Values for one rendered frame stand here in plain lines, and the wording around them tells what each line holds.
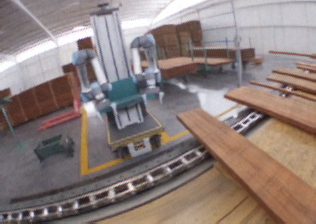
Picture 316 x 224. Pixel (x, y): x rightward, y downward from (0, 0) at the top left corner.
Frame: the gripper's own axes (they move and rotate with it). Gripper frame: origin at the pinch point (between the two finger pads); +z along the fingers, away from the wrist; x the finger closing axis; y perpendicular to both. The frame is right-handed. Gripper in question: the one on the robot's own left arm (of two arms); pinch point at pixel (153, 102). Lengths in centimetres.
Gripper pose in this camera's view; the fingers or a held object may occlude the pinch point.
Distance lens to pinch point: 133.2
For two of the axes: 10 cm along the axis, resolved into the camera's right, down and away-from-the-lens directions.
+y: 1.9, -0.7, -9.8
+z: 1.4, 9.9, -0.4
